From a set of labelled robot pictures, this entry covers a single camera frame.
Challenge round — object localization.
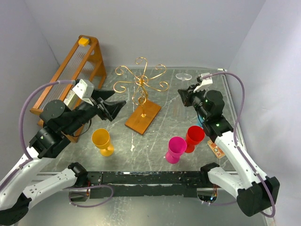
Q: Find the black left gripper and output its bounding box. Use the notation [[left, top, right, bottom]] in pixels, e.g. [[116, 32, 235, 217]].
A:
[[63, 87, 127, 135]]

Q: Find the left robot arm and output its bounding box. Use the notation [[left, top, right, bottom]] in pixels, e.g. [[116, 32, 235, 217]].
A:
[[0, 89, 126, 226]]

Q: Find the red wine glass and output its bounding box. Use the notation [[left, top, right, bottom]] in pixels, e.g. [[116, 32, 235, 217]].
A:
[[185, 125, 205, 153]]

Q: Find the gold wire wine glass rack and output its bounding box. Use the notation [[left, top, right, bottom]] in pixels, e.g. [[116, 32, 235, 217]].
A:
[[115, 57, 169, 135]]

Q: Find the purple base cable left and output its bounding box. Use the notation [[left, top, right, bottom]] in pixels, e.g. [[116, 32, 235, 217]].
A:
[[63, 184, 115, 208]]

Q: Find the yellow block on rack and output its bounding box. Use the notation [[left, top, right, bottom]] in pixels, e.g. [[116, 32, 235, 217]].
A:
[[78, 37, 90, 47]]

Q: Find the white label card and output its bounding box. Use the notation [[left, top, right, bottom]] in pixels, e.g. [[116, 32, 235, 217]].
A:
[[63, 90, 79, 109]]

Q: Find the magenta wine glass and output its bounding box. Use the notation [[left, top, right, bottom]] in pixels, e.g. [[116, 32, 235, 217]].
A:
[[166, 137, 187, 164]]

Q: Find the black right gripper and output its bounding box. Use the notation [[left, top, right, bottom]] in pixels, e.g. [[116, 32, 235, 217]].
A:
[[179, 83, 209, 120]]

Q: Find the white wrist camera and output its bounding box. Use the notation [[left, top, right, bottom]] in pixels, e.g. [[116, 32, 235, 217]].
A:
[[193, 73, 213, 93], [72, 79, 94, 105]]

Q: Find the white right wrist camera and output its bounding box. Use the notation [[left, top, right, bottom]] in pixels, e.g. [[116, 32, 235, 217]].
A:
[[193, 73, 213, 93]]

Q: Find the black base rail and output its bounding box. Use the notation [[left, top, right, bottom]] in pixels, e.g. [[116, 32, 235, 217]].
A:
[[68, 162, 221, 201]]

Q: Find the blue wine glass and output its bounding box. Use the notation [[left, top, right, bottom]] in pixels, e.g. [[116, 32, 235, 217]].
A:
[[197, 115, 204, 128]]

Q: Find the clear wine glass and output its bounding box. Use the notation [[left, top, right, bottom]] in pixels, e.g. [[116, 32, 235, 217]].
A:
[[175, 73, 192, 81]]

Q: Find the yellow wine glass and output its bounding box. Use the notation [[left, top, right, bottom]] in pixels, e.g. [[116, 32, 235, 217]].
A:
[[91, 129, 114, 157]]

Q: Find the wooden dish rack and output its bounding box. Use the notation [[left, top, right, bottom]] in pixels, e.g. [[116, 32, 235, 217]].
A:
[[30, 35, 107, 144]]

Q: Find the orange printed card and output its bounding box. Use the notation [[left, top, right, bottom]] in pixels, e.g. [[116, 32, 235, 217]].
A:
[[207, 140, 225, 159]]

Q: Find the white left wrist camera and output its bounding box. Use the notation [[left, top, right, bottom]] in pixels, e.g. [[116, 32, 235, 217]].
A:
[[72, 79, 94, 105]]

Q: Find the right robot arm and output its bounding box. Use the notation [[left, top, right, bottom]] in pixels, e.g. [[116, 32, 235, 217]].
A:
[[178, 85, 280, 217]]

